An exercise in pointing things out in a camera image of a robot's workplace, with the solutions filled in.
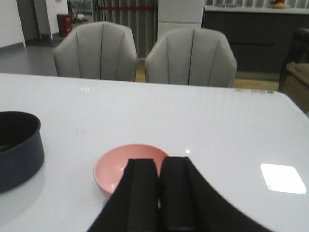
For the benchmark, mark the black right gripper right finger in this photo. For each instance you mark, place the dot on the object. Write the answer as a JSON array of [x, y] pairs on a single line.
[[190, 204]]

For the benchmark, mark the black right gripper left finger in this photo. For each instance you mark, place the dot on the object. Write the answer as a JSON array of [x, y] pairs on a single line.
[[133, 207]]

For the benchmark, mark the pink bowl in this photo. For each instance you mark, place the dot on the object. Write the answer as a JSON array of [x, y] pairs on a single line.
[[109, 168]]

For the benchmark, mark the dark blue saucepan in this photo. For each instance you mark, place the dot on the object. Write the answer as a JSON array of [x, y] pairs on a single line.
[[21, 149]]

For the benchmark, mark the right grey chair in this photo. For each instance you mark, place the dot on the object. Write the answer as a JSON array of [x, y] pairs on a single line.
[[193, 57]]

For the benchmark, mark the grey chair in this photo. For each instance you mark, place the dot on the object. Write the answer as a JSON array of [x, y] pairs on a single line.
[[193, 57], [100, 50]]

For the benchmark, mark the left grey chair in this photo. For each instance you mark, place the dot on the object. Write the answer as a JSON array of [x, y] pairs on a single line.
[[100, 50]]

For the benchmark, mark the beige cushion seat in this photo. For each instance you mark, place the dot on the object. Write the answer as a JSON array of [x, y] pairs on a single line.
[[297, 84]]

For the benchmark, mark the dark grey counter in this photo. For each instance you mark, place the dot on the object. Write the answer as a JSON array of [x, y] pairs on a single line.
[[259, 41]]

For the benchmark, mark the white pillar cabinet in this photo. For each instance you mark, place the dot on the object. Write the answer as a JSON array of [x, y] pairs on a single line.
[[174, 14]]

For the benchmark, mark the red bin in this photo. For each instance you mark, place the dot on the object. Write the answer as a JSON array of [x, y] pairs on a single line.
[[64, 24]]

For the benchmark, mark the fruit plate on counter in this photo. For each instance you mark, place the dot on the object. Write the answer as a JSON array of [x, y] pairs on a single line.
[[279, 4]]

